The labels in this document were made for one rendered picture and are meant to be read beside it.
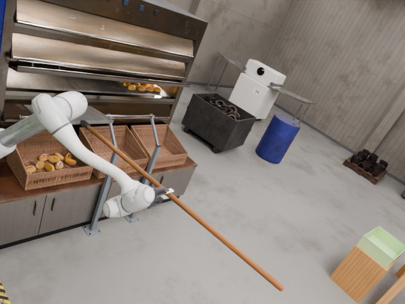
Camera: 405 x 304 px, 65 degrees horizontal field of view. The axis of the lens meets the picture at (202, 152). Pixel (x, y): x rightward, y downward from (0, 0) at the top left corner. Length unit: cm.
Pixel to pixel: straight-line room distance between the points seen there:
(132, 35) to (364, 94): 829
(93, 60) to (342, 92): 863
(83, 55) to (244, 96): 604
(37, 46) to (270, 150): 476
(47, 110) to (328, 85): 975
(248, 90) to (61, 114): 713
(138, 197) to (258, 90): 703
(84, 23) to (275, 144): 450
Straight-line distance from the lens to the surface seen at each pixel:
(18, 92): 291
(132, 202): 151
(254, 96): 835
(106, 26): 299
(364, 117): 1046
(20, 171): 286
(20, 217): 292
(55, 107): 163
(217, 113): 564
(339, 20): 1101
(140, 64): 331
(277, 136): 636
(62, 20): 280
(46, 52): 283
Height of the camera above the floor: 237
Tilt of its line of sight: 25 degrees down
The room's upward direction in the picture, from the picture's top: 24 degrees clockwise
